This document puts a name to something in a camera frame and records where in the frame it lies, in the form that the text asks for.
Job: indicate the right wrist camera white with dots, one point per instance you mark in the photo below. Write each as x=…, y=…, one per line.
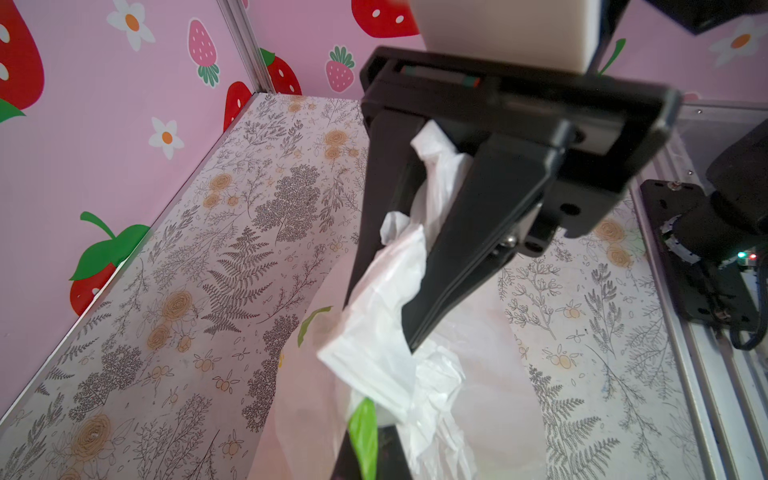
x=563, y=35

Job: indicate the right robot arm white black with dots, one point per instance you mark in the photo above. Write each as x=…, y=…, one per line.
x=553, y=145

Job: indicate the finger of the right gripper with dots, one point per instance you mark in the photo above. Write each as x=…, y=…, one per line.
x=394, y=173
x=497, y=213

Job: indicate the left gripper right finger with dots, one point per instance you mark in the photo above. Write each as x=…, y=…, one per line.
x=391, y=460

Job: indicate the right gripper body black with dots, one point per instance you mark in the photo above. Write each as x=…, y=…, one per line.
x=615, y=127

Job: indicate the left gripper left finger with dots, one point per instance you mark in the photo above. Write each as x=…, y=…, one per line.
x=346, y=466

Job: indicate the white lemon print plastic bag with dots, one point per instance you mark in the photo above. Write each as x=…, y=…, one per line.
x=462, y=403

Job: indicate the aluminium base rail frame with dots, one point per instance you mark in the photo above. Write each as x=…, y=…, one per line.
x=711, y=307

